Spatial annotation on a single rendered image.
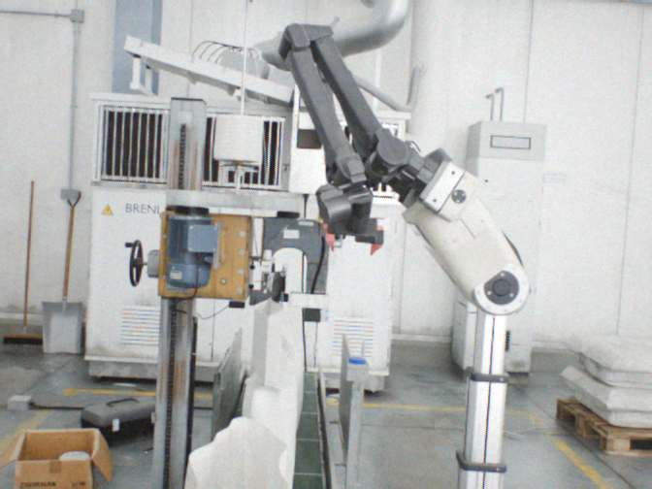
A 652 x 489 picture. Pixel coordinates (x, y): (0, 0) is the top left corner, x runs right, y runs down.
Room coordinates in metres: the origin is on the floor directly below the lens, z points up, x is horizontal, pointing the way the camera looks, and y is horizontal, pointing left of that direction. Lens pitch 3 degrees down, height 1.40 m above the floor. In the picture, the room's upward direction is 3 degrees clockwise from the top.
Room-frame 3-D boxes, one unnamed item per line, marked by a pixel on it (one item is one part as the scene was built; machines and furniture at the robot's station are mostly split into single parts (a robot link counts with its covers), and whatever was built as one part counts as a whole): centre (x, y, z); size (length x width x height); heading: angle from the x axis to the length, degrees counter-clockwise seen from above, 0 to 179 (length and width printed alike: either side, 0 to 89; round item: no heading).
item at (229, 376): (3.40, 0.39, 0.54); 1.05 x 0.02 x 0.41; 2
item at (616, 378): (4.95, -1.98, 0.44); 0.66 x 0.42 x 0.14; 176
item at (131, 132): (6.07, 0.61, 1.05); 2.28 x 1.16 x 2.09; 92
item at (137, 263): (2.88, 0.71, 1.13); 0.18 x 0.11 x 0.18; 2
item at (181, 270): (2.67, 0.47, 1.21); 0.15 x 0.15 x 0.25
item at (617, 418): (4.93, -1.97, 0.20); 0.66 x 0.44 x 0.12; 2
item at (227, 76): (5.42, 0.67, 2.38); 1.53 x 0.53 x 0.61; 92
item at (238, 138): (2.68, 0.33, 1.61); 0.17 x 0.17 x 0.17
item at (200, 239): (2.58, 0.43, 1.25); 0.10 x 0.08 x 0.12; 117
